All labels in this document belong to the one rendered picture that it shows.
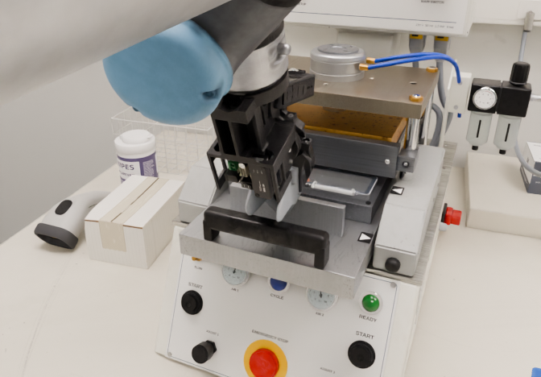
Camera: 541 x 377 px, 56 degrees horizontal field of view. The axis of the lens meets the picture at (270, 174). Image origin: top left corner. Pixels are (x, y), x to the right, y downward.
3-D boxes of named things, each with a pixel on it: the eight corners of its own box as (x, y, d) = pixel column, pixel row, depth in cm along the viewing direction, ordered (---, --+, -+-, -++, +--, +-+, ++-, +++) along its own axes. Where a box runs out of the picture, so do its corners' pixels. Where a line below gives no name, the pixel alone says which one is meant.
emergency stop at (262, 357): (250, 370, 68) (255, 342, 68) (278, 380, 66) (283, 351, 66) (245, 375, 66) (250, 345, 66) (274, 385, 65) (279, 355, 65)
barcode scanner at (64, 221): (97, 200, 113) (92, 168, 110) (128, 206, 111) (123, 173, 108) (33, 250, 96) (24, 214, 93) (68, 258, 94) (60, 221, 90)
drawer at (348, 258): (273, 166, 87) (273, 123, 84) (401, 189, 80) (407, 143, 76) (180, 258, 63) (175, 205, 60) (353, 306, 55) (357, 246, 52)
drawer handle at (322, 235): (211, 231, 62) (209, 202, 60) (328, 260, 57) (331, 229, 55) (203, 239, 60) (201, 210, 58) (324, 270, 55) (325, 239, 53)
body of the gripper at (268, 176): (216, 193, 53) (187, 101, 45) (249, 140, 58) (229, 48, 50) (283, 208, 50) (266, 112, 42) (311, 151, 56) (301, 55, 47)
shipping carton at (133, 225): (138, 209, 110) (134, 172, 106) (192, 220, 106) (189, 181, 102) (84, 258, 94) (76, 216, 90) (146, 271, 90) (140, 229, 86)
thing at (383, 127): (291, 107, 88) (291, 53, 84) (420, 126, 81) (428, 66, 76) (249, 142, 74) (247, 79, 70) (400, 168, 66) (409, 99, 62)
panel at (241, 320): (165, 355, 72) (186, 228, 71) (373, 430, 62) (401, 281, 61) (157, 360, 70) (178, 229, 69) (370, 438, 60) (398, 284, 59)
